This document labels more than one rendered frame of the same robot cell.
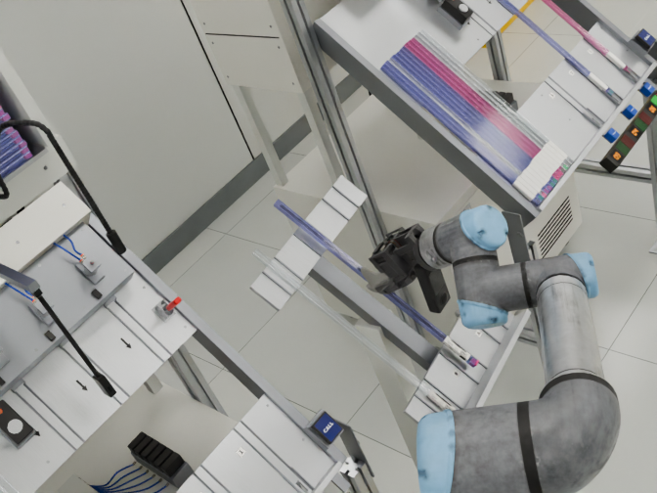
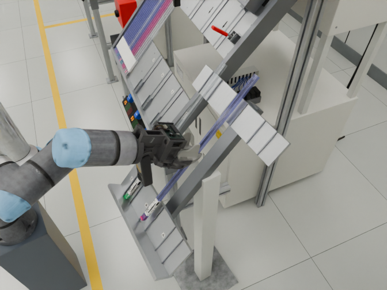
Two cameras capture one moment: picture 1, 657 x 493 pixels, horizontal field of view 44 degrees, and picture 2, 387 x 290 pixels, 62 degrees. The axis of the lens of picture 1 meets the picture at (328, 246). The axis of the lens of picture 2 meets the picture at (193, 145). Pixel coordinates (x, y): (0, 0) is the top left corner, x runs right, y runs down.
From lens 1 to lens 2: 1.52 m
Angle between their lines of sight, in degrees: 72
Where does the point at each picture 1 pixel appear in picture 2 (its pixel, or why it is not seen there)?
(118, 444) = (272, 92)
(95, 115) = not seen: outside the picture
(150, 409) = not seen: hidden behind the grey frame
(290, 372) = (377, 250)
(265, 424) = (179, 103)
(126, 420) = not seen: hidden behind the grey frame
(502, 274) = (44, 151)
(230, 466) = (169, 87)
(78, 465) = (271, 78)
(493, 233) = (54, 145)
